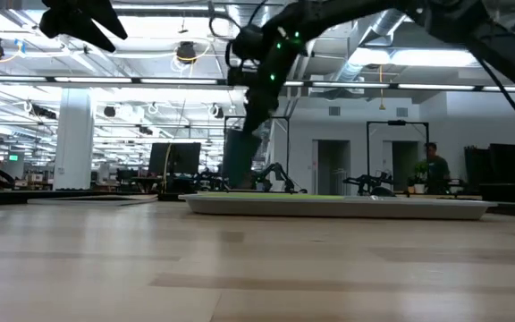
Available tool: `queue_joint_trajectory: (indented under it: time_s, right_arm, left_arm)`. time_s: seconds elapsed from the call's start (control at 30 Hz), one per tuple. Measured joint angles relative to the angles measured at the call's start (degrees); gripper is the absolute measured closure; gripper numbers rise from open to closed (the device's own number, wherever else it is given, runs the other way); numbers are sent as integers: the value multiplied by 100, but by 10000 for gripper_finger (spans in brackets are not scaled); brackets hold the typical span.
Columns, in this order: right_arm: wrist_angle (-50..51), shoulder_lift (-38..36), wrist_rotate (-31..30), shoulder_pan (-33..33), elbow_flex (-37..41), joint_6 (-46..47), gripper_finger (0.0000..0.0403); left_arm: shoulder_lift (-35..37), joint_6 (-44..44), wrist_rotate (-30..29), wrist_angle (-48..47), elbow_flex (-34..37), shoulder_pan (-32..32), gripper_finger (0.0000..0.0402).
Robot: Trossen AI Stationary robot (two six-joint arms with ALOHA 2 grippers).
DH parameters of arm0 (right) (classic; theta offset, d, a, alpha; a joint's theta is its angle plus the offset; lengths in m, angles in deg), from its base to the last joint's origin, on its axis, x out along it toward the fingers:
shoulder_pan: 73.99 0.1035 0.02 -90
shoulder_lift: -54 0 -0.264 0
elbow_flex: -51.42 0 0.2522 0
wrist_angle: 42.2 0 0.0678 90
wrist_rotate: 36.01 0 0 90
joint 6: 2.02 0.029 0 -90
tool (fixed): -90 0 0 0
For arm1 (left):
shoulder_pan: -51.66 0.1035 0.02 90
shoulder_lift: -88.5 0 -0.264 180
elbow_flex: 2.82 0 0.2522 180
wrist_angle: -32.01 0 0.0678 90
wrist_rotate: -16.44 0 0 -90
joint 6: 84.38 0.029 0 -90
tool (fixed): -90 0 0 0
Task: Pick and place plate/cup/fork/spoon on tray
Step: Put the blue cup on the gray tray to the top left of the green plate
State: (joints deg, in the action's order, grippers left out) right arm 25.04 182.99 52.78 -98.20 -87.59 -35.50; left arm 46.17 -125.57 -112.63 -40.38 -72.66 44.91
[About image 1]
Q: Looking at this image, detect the grey rectangular tray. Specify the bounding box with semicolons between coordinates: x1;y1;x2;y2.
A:
179;191;499;221

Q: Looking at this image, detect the lime green plastic plate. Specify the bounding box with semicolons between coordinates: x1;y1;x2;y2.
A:
197;191;346;201

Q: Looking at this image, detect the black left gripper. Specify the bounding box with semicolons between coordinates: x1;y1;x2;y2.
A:
38;0;129;54

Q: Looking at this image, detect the black computer monitor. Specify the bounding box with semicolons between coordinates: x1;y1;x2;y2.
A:
148;142;202;176

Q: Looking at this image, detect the yellow hanging ceiling cable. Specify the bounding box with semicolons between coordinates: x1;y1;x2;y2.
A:
377;64;386;112

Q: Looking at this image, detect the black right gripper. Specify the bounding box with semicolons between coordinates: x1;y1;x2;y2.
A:
225;22;308;135

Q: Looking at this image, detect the person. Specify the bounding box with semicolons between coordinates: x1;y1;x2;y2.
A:
422;141;452;195

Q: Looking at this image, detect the flat white sheet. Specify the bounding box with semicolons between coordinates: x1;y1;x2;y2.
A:
26;193;159;208

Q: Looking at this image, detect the white square pillar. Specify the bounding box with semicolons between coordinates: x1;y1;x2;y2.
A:
53;87;96;191

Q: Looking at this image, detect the black cabinet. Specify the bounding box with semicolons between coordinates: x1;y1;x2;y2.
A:
464;143;515;185

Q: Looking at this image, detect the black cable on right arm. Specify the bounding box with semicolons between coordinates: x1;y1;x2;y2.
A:
475;55;515;148

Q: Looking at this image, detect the potted green plant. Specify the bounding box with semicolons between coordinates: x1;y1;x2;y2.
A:
408;159;429;195

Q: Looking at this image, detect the grey door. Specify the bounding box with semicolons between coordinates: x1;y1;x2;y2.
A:
382;140;420;194
312;139;352;196

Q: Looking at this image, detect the dark green plastic cup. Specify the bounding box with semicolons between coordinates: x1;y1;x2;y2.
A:
221;128;264;191

